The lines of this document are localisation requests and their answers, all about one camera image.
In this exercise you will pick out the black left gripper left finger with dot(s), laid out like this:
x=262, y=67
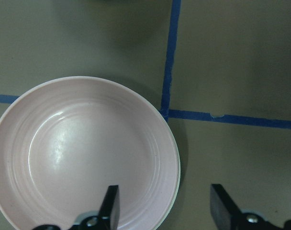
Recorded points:
x=107, y=218

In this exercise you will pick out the pink plate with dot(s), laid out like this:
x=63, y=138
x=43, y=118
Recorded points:
x=62, y=144

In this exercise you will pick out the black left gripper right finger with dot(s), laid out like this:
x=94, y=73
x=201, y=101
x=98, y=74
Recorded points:
x=228, y=216

